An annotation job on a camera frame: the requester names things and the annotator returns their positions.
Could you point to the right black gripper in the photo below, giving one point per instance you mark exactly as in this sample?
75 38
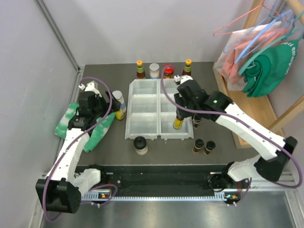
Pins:
183 114

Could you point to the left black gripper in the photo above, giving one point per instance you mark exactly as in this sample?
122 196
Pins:
99 99

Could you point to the yellow label brown bottle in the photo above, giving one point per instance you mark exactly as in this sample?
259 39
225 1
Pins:
119 115
177 123

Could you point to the black cap pepper bottle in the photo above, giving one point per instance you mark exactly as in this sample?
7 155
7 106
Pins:
210 146
198 145

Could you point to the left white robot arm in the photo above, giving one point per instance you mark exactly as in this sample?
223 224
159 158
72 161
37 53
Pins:
61 191

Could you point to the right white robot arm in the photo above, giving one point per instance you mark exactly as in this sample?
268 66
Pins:
273 150

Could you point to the left silver lid salt jar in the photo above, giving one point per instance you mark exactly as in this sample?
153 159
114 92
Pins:
119 96

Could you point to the silver lid salt jar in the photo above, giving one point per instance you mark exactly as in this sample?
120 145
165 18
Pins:
154 69
119 96

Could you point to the small black cap spice bottle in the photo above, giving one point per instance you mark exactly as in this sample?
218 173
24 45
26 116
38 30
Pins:
196 121

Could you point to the right white organizer tray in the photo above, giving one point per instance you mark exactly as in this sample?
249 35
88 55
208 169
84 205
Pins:
167 115

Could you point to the white organizer tray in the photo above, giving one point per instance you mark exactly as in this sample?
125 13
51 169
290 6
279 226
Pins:
142 109
167 115

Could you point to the left white organizer tray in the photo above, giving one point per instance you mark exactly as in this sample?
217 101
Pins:
142 109

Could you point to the left orange cap sauce bottle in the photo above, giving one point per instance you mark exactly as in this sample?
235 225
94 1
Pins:
140 70

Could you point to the orange cap sauce bottle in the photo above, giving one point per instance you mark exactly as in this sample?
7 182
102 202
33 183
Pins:
140 70
187 67

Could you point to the right orange cap sauce bottle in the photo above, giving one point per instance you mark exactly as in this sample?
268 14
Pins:
187 67

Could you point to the back red lid sauce jar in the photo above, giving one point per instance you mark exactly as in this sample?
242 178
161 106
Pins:
168 71

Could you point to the black lid shaker front left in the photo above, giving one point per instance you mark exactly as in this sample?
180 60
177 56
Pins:
140 145

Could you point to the back silver lid salt jar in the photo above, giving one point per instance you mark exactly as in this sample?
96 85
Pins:
154 69

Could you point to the green white cloth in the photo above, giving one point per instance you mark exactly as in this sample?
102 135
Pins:
98 132

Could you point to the wooden clothes rack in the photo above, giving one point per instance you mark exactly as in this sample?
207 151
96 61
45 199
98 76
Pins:
260 109

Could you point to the green garment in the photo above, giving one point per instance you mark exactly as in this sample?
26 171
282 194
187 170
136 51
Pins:
271 68

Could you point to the pink white garment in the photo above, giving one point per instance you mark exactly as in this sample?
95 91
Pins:
229 70

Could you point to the pink hanger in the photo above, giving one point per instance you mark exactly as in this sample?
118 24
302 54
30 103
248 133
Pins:
237 20

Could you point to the blue hanger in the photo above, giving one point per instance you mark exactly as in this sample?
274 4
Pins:
249 47

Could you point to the teal hanger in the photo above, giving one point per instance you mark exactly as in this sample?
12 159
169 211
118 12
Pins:
250 62

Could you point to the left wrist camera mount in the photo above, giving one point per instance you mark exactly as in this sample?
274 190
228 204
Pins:
91 86

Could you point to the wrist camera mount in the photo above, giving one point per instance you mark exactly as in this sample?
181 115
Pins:
178 80
91 86

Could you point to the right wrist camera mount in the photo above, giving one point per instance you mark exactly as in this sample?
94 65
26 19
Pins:
178 80

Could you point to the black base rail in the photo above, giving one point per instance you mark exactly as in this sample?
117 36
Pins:
160 180

